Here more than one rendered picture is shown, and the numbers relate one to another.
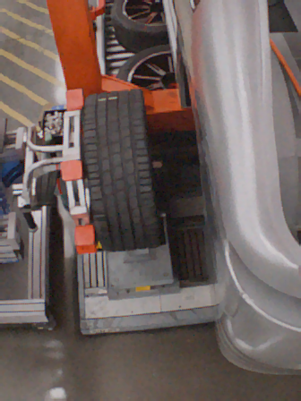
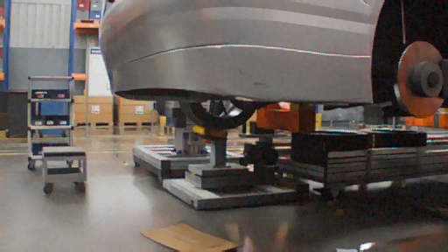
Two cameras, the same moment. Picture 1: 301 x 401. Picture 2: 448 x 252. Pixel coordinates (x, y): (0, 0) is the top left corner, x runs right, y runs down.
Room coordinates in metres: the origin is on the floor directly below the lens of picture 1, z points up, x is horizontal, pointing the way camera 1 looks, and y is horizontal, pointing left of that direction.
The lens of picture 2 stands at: (-0.01, -3.13, 0.74)
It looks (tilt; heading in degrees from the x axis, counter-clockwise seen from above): 3 degrees down; 64
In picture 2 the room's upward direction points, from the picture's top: 1 degrees clockwise
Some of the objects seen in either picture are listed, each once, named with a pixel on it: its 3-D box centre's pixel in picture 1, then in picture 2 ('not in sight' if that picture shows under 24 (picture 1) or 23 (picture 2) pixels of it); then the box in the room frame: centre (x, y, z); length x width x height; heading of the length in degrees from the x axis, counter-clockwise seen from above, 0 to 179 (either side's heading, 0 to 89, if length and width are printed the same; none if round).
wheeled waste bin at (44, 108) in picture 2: not in sight; (51, 113); (0.61, 6.29, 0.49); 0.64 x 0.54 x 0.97; 94
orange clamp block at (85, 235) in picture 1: (85, 239); not in sight; (1.21, 0.27, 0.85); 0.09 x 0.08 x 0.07; 178
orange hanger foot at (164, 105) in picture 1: (158, 99); (289, 108); (2.06, -0.11, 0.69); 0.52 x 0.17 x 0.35; 88
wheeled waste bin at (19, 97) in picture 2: not in sight; (21, 113); (0.00, 6.32, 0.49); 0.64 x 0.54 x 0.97; 77
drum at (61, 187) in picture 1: (65, 176); not in sight; (1.53, 0.33, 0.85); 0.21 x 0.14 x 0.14; 88
